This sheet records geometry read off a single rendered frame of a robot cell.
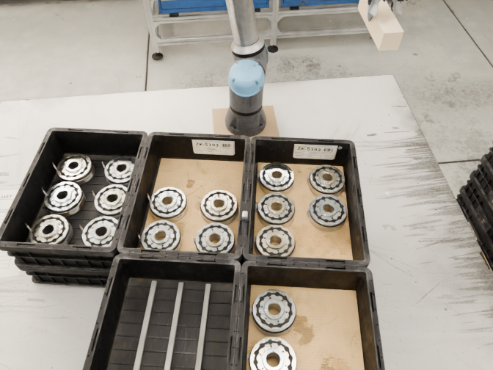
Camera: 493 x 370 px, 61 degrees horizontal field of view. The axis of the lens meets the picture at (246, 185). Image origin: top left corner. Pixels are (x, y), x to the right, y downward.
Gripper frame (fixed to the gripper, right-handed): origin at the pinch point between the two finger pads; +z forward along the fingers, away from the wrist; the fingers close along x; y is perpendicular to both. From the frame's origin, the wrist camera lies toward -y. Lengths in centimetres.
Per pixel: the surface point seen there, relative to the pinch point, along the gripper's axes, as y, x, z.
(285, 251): 67, -39, 23
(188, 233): 58, -64, 26
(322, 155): 37.6, -23.7, 21.0
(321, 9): -139, 23, 78
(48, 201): 45, -102, 23
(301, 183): 44, -31, 26
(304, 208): 53, -32, 26
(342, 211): 57, -22, 23
